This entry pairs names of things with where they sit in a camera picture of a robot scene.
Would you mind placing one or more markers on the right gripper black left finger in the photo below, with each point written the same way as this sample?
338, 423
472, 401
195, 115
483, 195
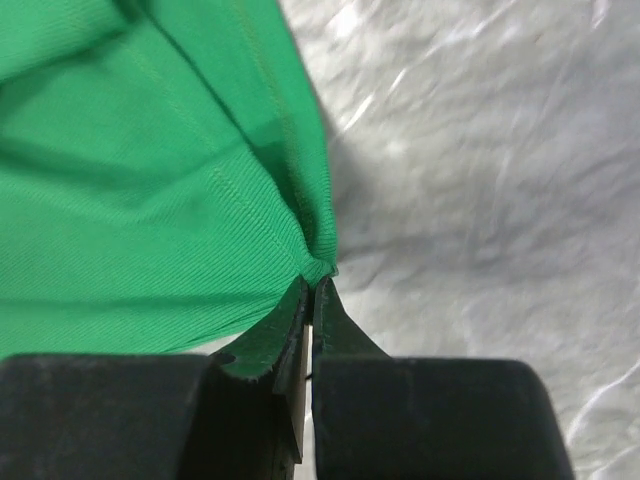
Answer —
235, 414

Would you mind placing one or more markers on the green tank top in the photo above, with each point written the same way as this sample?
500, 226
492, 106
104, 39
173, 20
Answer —
164, 173

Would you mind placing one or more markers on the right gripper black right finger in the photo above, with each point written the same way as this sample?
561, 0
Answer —
382, 417

